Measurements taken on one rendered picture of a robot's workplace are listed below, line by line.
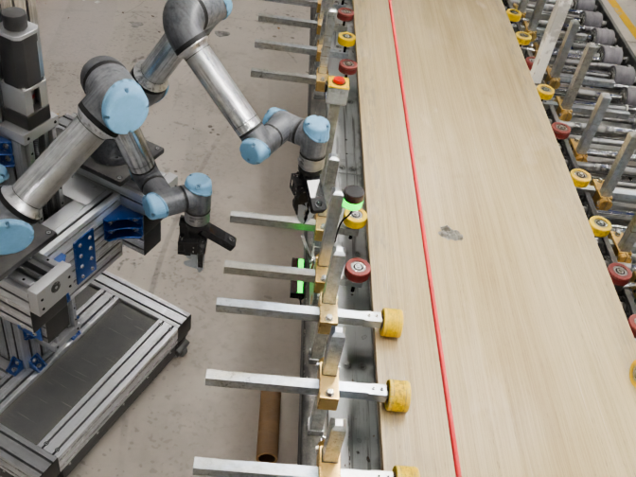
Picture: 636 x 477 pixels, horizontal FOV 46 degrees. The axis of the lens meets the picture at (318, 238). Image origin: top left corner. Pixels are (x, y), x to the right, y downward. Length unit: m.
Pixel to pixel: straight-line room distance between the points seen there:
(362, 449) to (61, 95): 3.06
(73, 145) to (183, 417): 1.45
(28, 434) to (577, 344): 1.80
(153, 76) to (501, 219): 1.26
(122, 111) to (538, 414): 1.32
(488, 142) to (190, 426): 1.60
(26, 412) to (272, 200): 1.74
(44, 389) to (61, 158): 1.20
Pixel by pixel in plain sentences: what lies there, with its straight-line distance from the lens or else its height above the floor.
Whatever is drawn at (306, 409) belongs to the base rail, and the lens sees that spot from 2.24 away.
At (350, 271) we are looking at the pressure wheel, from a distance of 2.33.
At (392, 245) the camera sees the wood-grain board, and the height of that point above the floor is 0.90.
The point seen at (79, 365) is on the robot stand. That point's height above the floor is 0.21.
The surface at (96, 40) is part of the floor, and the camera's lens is 5.24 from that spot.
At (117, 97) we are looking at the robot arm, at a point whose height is 1.54.
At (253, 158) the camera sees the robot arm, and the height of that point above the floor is 1.30.
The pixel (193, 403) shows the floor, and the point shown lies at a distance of 3.08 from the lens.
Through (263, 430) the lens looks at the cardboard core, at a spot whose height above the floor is 0.07.
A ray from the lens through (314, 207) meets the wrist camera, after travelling 2.17.
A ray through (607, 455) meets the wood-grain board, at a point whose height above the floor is 0.90.
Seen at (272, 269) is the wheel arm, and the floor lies 0.86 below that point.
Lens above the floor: 2.52
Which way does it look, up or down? 42 degrees down
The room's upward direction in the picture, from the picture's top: 11 degrees clockwise
